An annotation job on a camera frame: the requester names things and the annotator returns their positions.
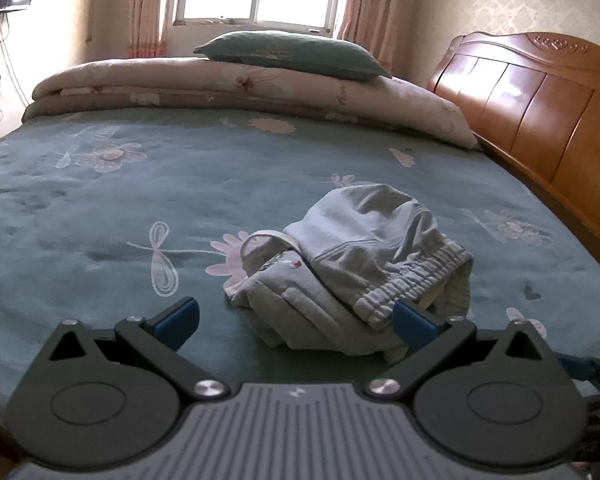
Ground folded beige floral quilt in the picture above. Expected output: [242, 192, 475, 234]
[21, 56, 481, 150]

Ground wooden bed headboard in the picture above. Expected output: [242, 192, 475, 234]
[426, 31, 600, 266]

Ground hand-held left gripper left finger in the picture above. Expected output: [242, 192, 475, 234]
[47, 296, 232, 402]

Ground thin wall cable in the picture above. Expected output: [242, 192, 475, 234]
[0, 10, 22, 142]

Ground grey sweatpants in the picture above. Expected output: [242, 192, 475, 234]
[223, 183, 475, 367]

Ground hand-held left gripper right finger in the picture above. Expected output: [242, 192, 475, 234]
[365, 299, 553, 402]

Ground green pillow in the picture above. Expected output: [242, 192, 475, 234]
[193, 30, 393, 82]

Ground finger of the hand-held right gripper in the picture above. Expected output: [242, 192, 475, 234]
[555, 352, 600, 386]

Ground teal floral bed sheet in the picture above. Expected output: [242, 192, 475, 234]
[0, 105, 600, 461]

